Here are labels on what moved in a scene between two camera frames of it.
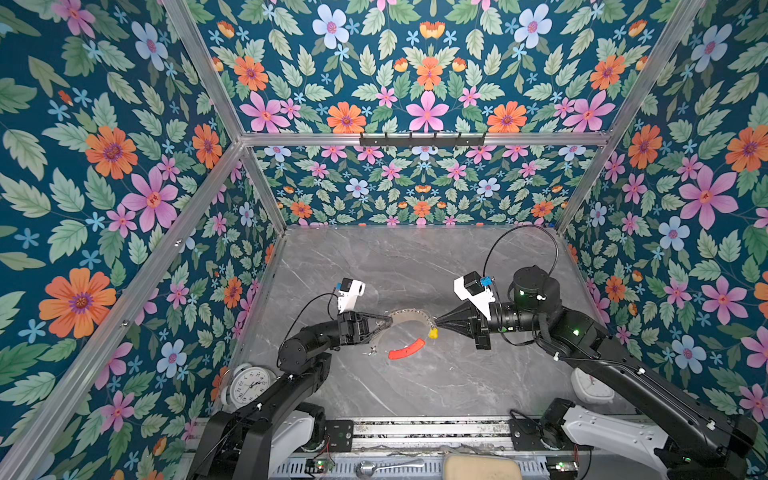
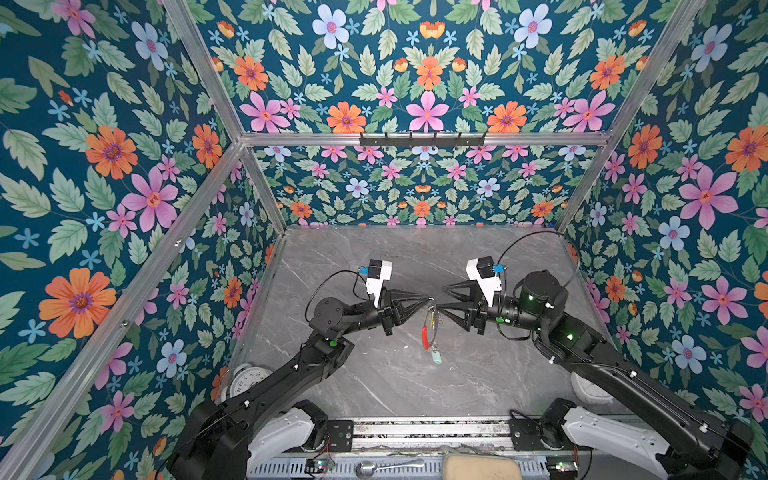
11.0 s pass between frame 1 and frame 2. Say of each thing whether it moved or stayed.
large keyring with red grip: moved
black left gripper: moved
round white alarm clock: stayed
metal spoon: stayed
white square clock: stayed
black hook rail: stayed
